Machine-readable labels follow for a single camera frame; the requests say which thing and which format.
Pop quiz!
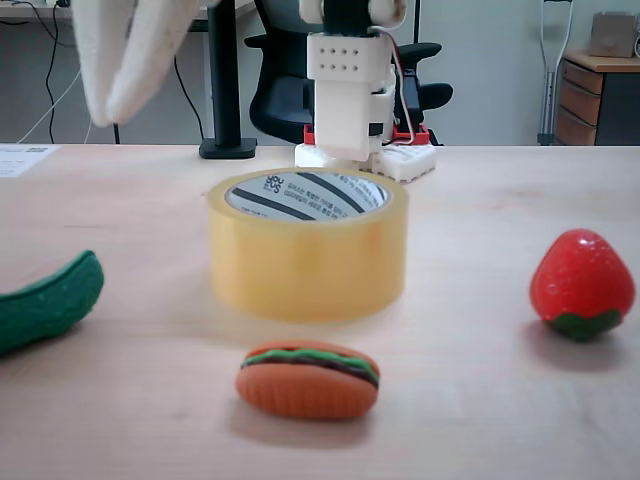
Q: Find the black hanging cable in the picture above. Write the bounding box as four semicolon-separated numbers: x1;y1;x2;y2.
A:
172;54;207;145
43;22;70;146

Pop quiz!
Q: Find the clear packing tape roll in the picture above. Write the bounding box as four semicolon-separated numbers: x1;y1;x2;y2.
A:
207;168;410;324

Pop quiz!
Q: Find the white background desk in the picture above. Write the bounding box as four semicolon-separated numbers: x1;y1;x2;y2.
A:
0;0;211;146

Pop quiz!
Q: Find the white hanging cable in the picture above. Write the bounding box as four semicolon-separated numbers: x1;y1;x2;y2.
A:
17;64;95;146

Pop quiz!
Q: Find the grey metal crutch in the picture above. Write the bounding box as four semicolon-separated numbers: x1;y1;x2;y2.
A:
537;0;576;147

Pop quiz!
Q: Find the black office chair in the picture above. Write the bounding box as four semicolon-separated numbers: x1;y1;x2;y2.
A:
243;0;454;147

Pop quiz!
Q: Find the wooden drawer cabinet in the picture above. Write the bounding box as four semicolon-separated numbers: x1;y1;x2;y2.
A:
553;49;640;147

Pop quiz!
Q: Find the white printed paper sheet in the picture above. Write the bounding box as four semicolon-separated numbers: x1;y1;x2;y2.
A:
0;143;62;179

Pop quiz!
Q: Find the toy hamburger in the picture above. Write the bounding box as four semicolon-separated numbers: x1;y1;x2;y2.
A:
235;340;381;420

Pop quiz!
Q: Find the red black arm cable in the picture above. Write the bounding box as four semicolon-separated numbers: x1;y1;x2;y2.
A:
389;34;422;146

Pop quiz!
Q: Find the green toy cucumber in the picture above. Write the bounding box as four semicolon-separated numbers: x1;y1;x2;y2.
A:
0;249;105;357

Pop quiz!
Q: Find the cardboard box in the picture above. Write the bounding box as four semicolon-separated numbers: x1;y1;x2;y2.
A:
587;12;640;59

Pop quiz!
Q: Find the red toy strawberry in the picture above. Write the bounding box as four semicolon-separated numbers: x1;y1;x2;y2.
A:
529;228;635;344

